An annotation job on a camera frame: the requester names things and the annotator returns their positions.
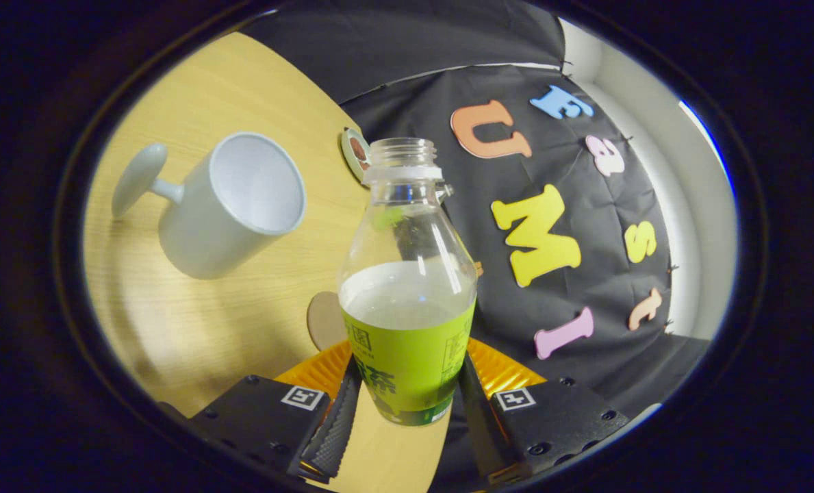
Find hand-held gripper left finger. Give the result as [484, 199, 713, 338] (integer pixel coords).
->
[188, 340, 363, 483]

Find pale green plate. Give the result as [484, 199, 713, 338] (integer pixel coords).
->
[340, 127, 373, 186]

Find clear juice bottle green label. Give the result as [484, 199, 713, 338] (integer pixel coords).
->
[337, 137, 479, 427]

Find round brown coaster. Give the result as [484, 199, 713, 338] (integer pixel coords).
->
[307, 291, 349, 351]

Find white cup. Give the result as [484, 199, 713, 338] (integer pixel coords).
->
[111, 131, 308, 280]

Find wooden table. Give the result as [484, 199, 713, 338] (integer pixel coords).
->
[81, 31, 452, 493]

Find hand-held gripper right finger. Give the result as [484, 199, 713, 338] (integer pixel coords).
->
[458, 338, 630, 488]

